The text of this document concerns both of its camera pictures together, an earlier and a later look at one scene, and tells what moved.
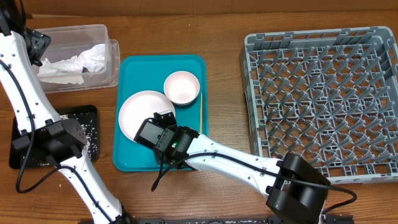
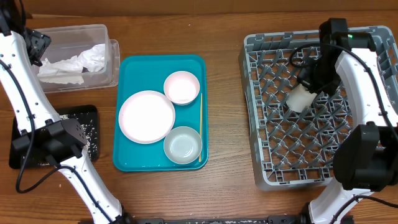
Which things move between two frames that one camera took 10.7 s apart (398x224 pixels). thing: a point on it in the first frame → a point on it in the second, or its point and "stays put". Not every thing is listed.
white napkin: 67,71 stays put
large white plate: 139,106 stays put
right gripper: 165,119 → 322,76
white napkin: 93,60 stays put
